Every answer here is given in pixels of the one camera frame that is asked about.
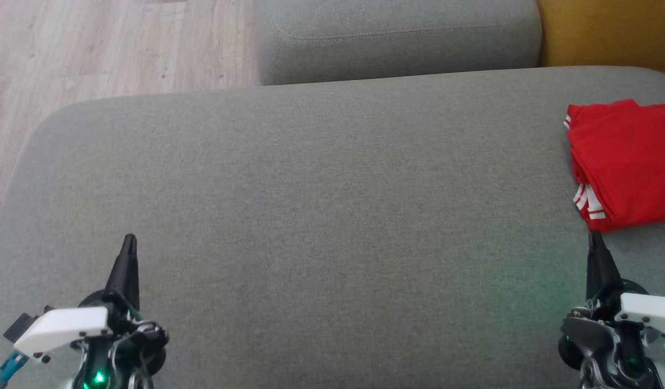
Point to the blue left gripper connector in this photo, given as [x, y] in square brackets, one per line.
[8, 368]

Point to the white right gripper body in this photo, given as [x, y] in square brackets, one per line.
[651, 313]

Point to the yellow cushion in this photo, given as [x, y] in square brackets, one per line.
[608, 32]

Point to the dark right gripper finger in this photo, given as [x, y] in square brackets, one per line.
[601, 275]

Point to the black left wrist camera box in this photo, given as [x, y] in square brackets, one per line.
[21, 327]

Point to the red and white shirt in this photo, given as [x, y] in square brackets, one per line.
[629, 162]

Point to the small grey sofa cushion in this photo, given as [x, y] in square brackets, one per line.
[397, 38]

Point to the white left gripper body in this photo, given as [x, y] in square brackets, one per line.
[62, 327]

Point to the large grey sofa seat cushion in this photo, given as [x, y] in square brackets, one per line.
[321, 227]

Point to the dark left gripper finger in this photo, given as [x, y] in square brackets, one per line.
[127, 275]

